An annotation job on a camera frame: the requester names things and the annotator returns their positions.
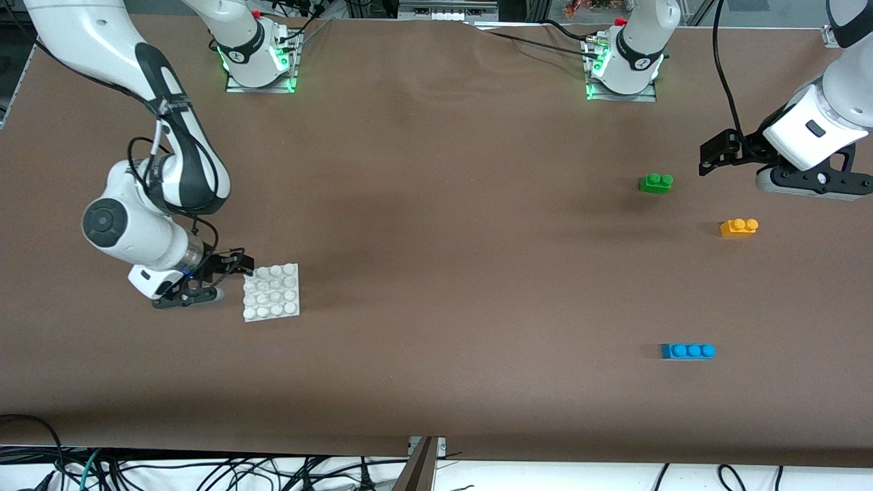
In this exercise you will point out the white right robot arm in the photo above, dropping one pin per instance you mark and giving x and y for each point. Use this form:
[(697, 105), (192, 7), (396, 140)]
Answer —
[(170, 157)]

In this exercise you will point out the silver background equipment box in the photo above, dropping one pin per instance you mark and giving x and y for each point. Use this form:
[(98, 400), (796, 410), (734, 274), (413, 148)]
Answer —
[(447, 9)]

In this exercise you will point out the aluminium corner bracket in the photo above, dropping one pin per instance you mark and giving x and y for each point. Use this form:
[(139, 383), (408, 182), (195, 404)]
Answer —
[(832, 37)]

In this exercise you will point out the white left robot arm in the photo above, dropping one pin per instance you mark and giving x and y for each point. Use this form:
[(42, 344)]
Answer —
[(638, 48)]

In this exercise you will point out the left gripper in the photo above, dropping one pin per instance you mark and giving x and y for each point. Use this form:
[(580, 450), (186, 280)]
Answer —
[(745, 151)]

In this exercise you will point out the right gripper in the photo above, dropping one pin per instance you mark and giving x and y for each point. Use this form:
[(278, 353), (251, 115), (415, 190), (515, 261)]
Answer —
[(210, 266)]

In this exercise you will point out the silver metal edge bracket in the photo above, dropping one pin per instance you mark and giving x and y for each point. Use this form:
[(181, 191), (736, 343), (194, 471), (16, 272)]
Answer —
[(440, 444)]

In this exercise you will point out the dark metal beam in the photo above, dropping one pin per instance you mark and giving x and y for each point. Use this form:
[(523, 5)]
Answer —
[(417, 474)]

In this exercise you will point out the yellow two-stud block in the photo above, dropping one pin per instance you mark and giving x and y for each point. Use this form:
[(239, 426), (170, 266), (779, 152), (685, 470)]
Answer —
[(738, 228)]

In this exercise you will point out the green two-stud block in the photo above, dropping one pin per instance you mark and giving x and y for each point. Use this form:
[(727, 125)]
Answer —
[(656, 184)]

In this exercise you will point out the brown table cover sheet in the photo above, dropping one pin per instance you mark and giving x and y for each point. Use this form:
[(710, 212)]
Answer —
[(409, 170)]

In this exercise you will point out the blue three-stud block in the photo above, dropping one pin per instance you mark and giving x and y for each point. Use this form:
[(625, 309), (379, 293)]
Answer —
[(687, 352)]

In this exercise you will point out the white studded base plate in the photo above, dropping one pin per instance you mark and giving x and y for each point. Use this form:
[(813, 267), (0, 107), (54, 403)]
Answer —
[(271, 293)]

